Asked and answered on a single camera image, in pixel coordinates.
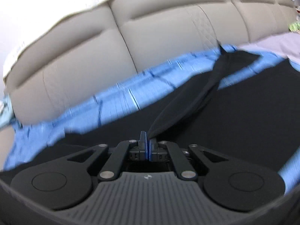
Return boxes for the black pants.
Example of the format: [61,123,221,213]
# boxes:
[0,44,300,178]

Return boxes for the blue checkered bed sheet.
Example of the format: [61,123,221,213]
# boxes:
[0,43,300,176]

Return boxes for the beige padded headboard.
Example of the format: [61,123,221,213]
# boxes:
[6,0,296,125]

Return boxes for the lavender bed sheet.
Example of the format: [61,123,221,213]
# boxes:
[238,32,300,72]

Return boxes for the cluttered items beside bed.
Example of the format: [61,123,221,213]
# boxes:
[289,6,300,34]

